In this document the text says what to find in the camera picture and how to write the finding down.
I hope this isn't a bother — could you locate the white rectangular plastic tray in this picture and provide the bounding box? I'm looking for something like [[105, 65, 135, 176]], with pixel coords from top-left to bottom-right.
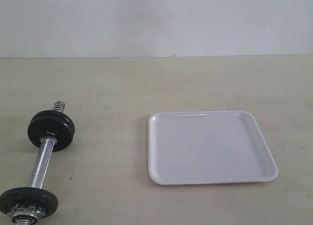
[[148, 110, 278, 185]]

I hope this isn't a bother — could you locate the chrome threaded dumbbell bar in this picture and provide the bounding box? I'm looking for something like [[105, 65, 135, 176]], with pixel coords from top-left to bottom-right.
[[9, 100, 68, 225]]

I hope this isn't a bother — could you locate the black weight plate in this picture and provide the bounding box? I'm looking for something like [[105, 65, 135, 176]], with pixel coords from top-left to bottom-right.
[[0, 187, 59, 217], [31, 110, 74, 125], [27, 115, 74, 152]]

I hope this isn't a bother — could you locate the chrome spinlock collar nut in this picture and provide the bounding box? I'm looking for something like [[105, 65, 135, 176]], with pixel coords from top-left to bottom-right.
[[7, 204, 45, 225]]

